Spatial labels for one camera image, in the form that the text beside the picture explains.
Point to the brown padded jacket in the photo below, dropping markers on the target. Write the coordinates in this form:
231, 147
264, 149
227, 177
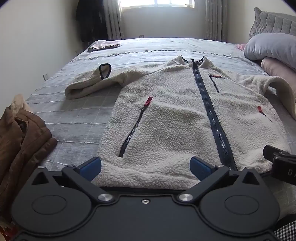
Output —
20, 143

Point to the dark hanging clothes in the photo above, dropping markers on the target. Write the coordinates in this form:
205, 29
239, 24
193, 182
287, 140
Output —
91, 20

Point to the grey-blue pillow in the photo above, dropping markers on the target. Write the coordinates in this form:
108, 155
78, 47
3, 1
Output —
270, 47

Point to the cream fleece zip jacket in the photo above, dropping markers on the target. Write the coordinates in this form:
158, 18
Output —
175, 115

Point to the grey quilted cushion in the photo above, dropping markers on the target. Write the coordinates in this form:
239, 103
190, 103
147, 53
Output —
270, 23

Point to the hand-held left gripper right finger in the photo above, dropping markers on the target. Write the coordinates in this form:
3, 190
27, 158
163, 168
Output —
199, 167

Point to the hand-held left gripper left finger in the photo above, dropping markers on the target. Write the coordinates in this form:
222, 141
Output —
91, 167

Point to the black white checked cloth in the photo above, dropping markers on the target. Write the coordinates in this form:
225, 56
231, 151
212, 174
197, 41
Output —
286, 231

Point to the beige patterned curtain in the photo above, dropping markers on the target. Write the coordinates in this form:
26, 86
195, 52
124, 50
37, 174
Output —
113, 20
215, 20

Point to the folded pink patterned cloth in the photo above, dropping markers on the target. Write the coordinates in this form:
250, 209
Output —
104, 45

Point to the window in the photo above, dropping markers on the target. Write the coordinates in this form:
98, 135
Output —
157, 2

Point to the pink pillow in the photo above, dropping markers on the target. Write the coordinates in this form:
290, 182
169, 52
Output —
281, 70

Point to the grey bed with quilt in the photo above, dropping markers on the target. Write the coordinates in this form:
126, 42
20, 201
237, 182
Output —
78, 115

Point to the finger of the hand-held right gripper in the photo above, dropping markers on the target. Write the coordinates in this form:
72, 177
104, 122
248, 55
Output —
275, 151

